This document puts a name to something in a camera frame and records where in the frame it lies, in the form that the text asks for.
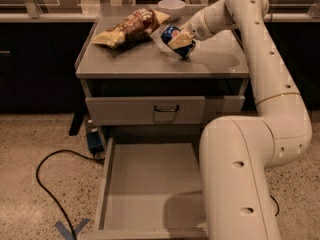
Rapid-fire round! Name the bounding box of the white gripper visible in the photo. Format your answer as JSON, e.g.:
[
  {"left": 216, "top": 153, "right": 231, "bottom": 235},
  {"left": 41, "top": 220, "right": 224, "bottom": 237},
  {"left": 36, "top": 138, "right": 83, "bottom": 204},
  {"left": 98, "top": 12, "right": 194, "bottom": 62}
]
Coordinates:
[{"left": 168, "top": 9, "right": 215, "bottom": 50}]

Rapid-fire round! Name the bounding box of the blue pepsi can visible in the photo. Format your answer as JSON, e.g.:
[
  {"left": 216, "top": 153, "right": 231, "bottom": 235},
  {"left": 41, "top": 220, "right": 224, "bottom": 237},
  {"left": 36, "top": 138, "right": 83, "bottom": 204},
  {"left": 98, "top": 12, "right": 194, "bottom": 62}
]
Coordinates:
[{"left": 161, "top": 25, "right": 196, "bottom": 58}]

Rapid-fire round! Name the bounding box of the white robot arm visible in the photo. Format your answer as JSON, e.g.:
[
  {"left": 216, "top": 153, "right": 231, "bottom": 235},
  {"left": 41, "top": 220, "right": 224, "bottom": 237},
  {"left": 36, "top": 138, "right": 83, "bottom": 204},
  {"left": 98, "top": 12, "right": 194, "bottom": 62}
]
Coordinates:
[{"left": 168, "top": 0, "right": 312, "bottom": 240}]

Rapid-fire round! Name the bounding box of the grey drawer cabinet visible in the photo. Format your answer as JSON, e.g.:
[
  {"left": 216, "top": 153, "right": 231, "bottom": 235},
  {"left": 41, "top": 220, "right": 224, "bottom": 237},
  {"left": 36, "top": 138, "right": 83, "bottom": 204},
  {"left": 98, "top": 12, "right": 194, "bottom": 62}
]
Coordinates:
[{"left": 74, "top": 4, "right": 258, "bottom": 148}]

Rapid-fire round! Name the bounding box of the grey top drawer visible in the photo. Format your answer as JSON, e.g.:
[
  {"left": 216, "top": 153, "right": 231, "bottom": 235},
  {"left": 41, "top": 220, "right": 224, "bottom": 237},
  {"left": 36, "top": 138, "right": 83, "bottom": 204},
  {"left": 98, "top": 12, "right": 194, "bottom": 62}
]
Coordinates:
[{"left": 86, "top": 95, "right": 245, "bottom": 126}]

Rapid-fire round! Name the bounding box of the dark back counter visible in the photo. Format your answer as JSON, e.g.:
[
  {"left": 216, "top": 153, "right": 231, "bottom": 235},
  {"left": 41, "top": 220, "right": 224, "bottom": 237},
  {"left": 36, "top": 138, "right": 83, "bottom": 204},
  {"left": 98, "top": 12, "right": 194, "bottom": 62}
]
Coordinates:
[{"left": 0, "top": 22, "right": 320, "bottom": 113}]

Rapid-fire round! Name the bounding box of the open grey middle drawer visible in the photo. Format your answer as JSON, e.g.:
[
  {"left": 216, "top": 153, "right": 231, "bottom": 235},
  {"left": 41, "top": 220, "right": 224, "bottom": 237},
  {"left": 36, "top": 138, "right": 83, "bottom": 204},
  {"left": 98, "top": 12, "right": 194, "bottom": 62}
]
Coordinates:
[{"left": 79, "top": 136, "right": 208, "bottom": 240}]

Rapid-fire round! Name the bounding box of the white bowl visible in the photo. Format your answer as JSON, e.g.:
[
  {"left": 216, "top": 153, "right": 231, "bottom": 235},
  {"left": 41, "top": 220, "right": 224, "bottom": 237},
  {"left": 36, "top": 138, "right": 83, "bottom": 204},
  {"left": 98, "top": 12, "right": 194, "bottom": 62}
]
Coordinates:
[{"left": 158, "top": 0, "right": 186, "bottom": 21}]

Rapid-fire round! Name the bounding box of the brown yellow chip bag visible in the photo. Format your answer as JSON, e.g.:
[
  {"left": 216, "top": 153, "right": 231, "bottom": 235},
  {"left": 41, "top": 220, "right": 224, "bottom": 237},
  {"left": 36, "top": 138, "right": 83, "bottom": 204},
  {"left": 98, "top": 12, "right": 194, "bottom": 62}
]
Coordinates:
[{"left": 93, "top": 8, "right": 170, "bottom": 49}]

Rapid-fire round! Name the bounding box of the blue power box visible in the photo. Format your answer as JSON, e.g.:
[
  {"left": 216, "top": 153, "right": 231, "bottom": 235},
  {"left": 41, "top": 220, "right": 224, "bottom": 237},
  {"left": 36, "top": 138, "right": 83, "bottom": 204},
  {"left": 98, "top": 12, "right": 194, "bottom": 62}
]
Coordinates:
[{"left": 86, "top": 131, "right": 104, "bottom": 154}]

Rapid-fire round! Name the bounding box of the blue tape cross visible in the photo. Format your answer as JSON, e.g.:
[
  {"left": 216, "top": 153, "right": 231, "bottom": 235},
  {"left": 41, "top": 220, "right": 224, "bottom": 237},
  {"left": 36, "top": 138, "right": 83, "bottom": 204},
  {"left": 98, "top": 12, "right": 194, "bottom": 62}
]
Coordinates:
[{"left": 54, "top": 217, "right": 91, "bottom": 240}]

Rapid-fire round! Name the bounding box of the black drawer handle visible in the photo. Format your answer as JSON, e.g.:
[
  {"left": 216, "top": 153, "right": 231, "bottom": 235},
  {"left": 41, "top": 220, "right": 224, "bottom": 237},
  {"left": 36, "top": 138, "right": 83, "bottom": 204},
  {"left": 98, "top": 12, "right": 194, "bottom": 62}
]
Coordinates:
[{"left": 153, "top": 105, "right": 180, "bottom": 113}]

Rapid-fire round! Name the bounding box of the black cable right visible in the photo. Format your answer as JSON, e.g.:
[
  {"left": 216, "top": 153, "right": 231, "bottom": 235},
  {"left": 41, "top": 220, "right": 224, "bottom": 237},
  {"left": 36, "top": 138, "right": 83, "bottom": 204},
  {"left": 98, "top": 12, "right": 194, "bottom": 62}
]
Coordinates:
[{"left": 269, "top": 194, "right": 280, "bottom": 218}]

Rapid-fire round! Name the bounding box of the black cable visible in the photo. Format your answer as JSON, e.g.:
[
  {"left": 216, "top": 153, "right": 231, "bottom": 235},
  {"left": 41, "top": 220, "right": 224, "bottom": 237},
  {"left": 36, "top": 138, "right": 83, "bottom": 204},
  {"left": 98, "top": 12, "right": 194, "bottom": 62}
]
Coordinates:
[
  {"left": 269, "top": 194, "right": 280, "bottom": 218},
  {"left": 35, "top": 149, "right": 106, "bottom": 240}
]

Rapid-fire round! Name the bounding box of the black cable left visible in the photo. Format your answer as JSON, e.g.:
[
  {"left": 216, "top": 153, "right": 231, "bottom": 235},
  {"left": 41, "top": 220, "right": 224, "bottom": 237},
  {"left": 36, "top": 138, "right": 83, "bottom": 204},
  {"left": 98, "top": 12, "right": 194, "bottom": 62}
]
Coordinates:
[{"left": 35, "top": 149, "right": 106, "bottom": 240}]

